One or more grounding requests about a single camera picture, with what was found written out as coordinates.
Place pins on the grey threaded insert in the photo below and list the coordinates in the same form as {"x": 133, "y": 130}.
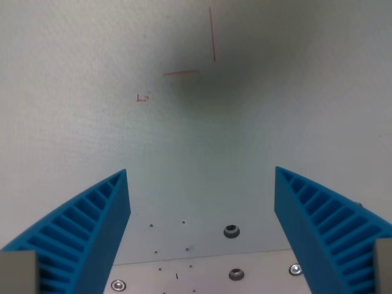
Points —
{"x": 231, "y": 231}
{"x": 236, "y": 274}

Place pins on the silver round-head screw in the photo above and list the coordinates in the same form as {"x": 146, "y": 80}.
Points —
{"x": 118, "y": 285}
{"x": 296, "y": 269}

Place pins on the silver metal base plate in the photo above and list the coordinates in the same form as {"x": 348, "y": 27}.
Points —
{"x": 208, "y": 272}

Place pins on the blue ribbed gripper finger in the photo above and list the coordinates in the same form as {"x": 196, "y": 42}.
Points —
{"x": 309, "y": 220}
{"x": 92, "y": 232}

